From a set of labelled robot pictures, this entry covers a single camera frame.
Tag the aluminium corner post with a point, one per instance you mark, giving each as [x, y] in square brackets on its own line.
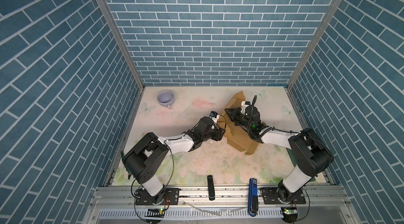
[326, 19]
[105, 10]

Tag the aluminium front rail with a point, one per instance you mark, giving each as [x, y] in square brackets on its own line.
[325, 204]

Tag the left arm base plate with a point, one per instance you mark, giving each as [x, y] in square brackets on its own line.
[143, 198]

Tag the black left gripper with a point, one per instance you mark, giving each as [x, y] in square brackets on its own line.
[218, 134]

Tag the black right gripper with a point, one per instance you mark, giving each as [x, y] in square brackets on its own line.
[235, 112]

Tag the black marker pen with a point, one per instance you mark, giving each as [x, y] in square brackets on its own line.
[211, 188]

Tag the right controller board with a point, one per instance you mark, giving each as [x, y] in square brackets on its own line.
[289, 211]

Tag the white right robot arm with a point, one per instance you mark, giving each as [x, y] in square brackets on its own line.
[311, 154]

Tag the lavender ceramic cup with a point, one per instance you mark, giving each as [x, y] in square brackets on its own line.
[166, 99]

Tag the green rectangular block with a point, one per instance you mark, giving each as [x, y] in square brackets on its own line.
[294, 162]

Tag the controller board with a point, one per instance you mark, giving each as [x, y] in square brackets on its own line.
[155, 213]
[289, 211]

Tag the brown cardboard box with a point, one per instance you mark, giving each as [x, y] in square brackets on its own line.
[236, 136]

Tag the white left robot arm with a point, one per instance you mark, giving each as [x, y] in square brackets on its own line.
[144, 159]

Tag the left controller board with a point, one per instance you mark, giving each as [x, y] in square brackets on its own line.
[155, 213]

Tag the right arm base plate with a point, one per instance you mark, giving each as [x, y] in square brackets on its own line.
[272, 196]

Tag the green handled pliers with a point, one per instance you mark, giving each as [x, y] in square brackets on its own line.
[123, 161]

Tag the aluminium left corner post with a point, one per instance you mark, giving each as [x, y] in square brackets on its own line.
[105, 10]

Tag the aluminium right corner post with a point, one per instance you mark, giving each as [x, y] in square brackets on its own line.
[326, 19]

